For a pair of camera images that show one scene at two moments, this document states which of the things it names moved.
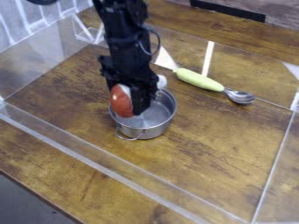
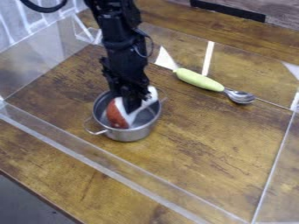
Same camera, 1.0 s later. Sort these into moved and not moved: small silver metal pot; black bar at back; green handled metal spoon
Moved: small silver metal pot
Not moved: green handled metal spoon; black bar at back
